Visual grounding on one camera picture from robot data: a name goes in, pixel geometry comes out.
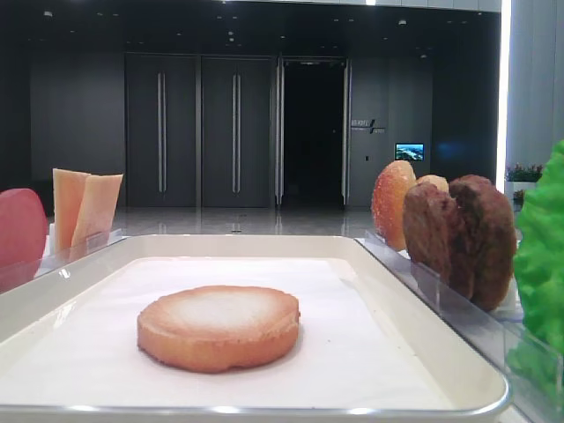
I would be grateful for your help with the orange cheese slice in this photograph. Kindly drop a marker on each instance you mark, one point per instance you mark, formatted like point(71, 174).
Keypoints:
point(68, 189)
point(97, 209)

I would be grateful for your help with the white serving tray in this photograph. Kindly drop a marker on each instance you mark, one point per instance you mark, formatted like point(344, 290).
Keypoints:
point(475, 390)

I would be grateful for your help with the dark double door middle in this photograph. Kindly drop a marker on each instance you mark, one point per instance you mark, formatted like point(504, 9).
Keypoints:
point(236, 125)

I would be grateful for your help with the brown meat patty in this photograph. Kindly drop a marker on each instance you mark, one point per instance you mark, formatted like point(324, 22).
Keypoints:
point(490, 226)
point(435, 235)

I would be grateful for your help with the left orange cheese slice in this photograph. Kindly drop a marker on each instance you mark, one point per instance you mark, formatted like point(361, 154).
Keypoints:
point(68, 189)

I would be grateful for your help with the right brown meat patty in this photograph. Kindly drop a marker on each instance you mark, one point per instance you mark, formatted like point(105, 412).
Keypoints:
point(490, 226)

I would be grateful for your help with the white paper tray liner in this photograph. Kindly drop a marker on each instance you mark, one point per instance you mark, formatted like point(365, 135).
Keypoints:
point(86, 353)

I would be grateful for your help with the right orange cheese slice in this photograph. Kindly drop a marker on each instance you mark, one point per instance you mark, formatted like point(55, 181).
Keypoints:
point(97, 209)

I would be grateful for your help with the dark double door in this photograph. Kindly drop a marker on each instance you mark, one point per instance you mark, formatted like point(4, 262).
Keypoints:
point(236, 125)
point(161, 131)

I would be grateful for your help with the left brown meat patty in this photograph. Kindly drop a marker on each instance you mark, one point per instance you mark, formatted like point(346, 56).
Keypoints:
point(435, 235)

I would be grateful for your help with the dark double door left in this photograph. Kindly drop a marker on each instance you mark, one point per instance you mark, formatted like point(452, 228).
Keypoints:
point(161, 131)

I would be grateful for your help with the clear acrylic left holder rail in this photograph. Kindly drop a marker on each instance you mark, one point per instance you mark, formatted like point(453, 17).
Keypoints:
point(19, 274)

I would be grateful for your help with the red tomato slice front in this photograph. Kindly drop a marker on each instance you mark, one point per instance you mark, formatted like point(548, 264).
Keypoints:
point(24, 227)

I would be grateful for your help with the clear acrylic holder rail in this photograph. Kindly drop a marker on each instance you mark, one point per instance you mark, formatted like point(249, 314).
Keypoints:
point(19, 274)
point(494, 335)

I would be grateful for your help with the small wall display screen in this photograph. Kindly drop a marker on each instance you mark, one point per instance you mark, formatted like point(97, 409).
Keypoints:
point(409, 152)

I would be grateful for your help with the green lettuce leaf in holder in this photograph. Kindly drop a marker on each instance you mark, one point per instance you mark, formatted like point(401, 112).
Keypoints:
point(538, 268)

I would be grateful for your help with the potted plants in planter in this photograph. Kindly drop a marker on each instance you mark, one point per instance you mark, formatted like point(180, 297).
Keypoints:
point(519, 178)

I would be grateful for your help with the clear acrylic right holder rail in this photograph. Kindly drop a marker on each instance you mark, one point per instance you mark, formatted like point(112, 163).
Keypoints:
point(494, 335)

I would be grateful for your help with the tan bun slice behind patties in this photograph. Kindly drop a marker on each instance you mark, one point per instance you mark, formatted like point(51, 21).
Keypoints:
point(439, 182)

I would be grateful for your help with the sesame top bun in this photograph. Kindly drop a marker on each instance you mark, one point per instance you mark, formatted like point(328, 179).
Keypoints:
point(387, 206)

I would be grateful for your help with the round bottom bun slice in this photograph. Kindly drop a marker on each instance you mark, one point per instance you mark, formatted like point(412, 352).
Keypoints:
point(212, 329)

